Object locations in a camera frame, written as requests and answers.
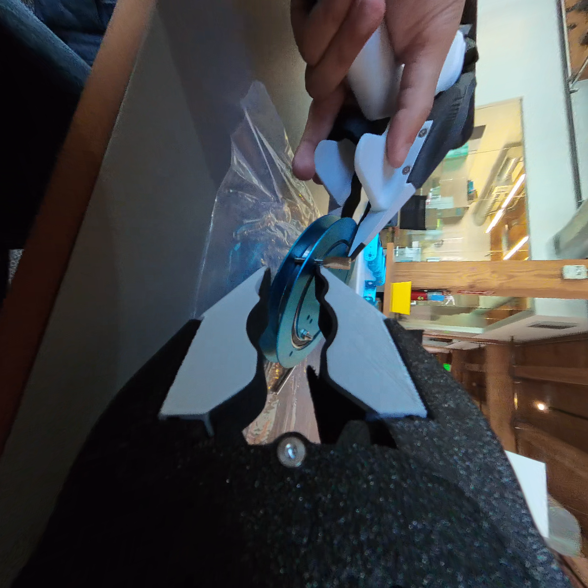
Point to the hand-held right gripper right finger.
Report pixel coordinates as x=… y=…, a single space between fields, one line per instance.
x=372 y=363

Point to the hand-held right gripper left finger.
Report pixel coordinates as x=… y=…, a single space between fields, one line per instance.
x=211 y=358

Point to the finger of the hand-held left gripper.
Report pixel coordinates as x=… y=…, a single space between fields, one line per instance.
x=383 y=197
x=333 y=170

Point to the blue metal turntable disc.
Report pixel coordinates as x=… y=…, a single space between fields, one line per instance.
x=282 y=330

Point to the brass standoff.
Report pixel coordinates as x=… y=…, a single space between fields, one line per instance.
x=340 y=263

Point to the long metal screw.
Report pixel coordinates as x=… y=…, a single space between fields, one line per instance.
x=307 y=261

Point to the person's left hand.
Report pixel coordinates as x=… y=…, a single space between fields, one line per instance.
x=422 y=46

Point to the yellow box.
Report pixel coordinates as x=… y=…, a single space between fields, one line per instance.
x=400 y=297

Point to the blue metal brackets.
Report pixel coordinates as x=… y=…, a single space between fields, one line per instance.
x=372 y=271

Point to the glass partition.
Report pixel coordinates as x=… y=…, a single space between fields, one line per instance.
x=459 y=206

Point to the large clear plastic bag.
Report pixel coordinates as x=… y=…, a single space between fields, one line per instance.
x=257 y=193

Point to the wooden shelf beam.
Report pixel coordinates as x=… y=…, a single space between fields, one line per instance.
x=482 y=275

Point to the wooden cabinet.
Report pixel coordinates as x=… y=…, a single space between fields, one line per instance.
x=551 y=390

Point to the white paper sheet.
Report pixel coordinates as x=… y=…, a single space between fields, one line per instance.
x=528 y=491

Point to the dark blue cloth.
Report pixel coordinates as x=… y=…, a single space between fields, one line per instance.
x=41 y=115

